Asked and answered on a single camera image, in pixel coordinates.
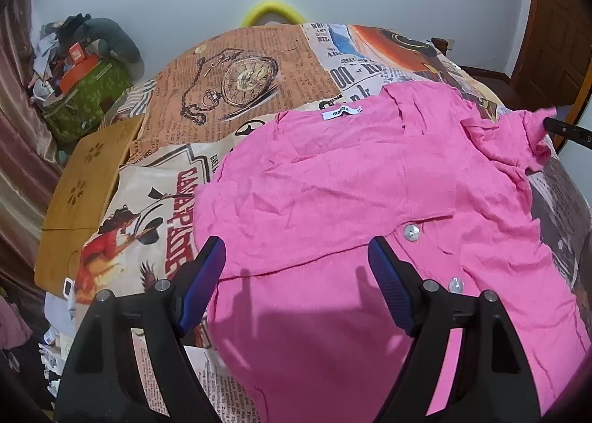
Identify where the orange box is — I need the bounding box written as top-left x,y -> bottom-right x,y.
60,55 -> 100,93

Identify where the small white device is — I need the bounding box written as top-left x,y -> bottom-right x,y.
62,277 -> 78,322

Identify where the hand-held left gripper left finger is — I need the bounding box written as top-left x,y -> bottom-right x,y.
54,236 -> 227,423

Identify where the dusty pink cloth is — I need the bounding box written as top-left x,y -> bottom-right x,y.
0,298 -> 34,350

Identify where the green patterned bag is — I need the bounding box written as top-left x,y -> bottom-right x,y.
44,57 -> 132,144

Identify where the white printed cloth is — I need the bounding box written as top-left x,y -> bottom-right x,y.
41,293 -> 81,398

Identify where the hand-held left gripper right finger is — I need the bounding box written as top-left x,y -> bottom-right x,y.
367,236 -> 542,423

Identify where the pile of mixed clutter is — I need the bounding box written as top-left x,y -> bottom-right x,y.
28,13 -> 93,100

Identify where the newspaper print blanket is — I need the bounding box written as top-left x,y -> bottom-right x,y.
44,23 -> 592,423

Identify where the brown wooden door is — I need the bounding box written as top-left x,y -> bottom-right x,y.
509,0 -> 592,109

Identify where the wooden lap table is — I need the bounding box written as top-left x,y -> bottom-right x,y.
34,114 -> 146,296

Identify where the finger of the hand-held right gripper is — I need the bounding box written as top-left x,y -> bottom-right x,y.
542,117 -> 592,151

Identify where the pink knit cardigan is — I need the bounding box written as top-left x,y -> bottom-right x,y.
192,81 -> 592,423

